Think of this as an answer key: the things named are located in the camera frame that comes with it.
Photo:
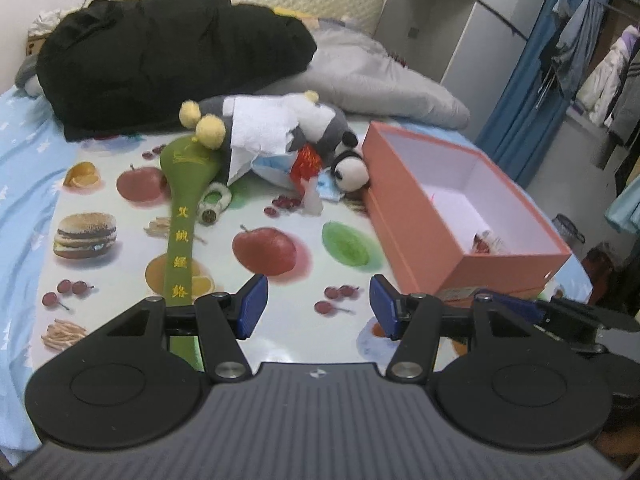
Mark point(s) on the food print mat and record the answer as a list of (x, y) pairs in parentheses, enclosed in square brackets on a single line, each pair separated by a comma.
[(127, 240)]

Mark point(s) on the white crumpled cloth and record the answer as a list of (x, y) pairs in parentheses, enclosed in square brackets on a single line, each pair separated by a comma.
[(47, 20)]

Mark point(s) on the grey striped hanging garment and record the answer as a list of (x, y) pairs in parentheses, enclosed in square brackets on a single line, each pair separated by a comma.
[(630, 100)]

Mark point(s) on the teal cloth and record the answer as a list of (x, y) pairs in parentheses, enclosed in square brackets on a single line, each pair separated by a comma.
[(625, 207)]

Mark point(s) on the blue curtain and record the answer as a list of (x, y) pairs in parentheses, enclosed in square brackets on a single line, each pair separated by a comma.
[(520, 110)]

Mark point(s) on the white hanging jacket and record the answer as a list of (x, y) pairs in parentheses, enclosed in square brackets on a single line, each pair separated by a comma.
[(602, 80)]

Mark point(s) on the grey white plush toy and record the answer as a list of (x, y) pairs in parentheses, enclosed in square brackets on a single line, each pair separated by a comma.
[(27, 77)]

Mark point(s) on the white tissue paper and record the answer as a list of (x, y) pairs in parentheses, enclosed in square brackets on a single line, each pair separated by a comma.
[(255, 132)]

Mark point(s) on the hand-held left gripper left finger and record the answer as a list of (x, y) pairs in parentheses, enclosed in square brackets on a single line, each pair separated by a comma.
[(250, 305)]

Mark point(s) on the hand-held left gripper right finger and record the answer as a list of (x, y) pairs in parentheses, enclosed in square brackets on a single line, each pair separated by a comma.
[(382, 307)]

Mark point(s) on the clear plastic wrapper packet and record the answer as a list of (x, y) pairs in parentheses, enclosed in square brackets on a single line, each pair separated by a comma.
[(487, 245)]

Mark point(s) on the yellow pillow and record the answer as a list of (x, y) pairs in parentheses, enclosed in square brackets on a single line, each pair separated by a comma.
[(295, 12)]

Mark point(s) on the black padded jacket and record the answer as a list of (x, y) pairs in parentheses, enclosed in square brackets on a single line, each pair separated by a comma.
[(150, 60)]

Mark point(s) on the orange cardboard box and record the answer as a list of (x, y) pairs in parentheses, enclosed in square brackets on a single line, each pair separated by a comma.
[(425, 240)]

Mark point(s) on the red patterned cloth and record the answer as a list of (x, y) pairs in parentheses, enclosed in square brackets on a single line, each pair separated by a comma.
[(400, 57)]

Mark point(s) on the grey penguin plush toy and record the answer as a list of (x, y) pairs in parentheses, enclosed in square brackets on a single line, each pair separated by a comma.
[(330, 127)]

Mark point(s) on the green fabric massage hammer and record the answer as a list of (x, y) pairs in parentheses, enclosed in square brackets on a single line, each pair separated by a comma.
[(182, 240)]

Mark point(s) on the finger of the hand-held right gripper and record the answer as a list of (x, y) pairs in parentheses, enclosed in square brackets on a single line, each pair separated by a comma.
[(515, 305)]

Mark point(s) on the grey quilt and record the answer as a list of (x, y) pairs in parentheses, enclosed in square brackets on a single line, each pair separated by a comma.
[(375, 75)]

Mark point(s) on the grey blue hanging jacket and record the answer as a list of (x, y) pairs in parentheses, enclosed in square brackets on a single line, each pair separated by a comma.
[(575, 40)]

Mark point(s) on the dark mesh trash bin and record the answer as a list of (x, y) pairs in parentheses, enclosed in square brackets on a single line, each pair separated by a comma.
[(567, 230)]

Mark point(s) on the small panda plush toy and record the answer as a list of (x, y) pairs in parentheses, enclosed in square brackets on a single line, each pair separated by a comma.
[(352, 172)]

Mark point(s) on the red foil packet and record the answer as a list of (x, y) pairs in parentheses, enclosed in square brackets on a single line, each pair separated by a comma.
[(306, 162)]

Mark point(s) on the grey wardrobe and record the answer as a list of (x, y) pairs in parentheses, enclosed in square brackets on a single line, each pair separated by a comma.
[(475, 45)]

